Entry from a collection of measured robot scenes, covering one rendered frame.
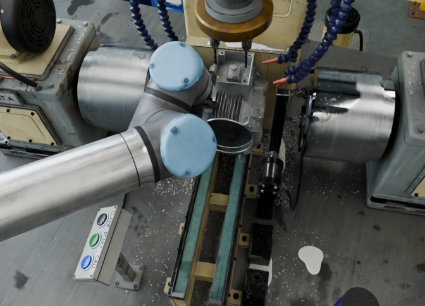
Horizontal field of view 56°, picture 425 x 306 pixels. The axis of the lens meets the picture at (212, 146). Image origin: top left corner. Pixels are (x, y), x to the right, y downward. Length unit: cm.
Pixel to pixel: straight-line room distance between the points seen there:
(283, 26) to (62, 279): 95
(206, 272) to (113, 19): 119
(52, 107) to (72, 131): 10
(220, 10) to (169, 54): 24
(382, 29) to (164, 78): 257
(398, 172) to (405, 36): 210
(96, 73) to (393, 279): 97
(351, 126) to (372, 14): 229
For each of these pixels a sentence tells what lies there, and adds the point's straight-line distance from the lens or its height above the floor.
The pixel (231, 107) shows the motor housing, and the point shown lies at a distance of 105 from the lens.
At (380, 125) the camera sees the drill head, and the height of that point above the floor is 113.
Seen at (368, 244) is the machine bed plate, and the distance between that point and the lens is 124.
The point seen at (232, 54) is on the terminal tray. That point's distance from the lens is 112.
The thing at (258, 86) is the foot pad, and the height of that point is 108.
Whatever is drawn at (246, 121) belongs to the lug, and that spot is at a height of 109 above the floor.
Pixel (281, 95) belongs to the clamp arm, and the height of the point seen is 125.
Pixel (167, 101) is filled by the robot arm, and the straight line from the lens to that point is 70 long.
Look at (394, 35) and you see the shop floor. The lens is 313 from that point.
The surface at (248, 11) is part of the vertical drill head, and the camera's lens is 90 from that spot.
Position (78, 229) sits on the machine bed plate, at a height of 80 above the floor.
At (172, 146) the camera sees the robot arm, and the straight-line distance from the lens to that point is 55.
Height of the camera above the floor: 190
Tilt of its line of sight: 56 degrees down
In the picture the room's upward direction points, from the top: 4 degrees counter-clockwise
